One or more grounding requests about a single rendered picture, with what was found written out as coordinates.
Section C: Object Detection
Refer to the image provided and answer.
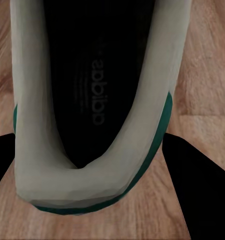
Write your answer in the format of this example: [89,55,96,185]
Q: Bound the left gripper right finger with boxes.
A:
[162,133,225,240]

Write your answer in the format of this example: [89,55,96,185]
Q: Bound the gym shoe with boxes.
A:
[10,0,192,216]

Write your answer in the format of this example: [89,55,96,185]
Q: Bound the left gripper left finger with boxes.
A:
[0,133,16,181]

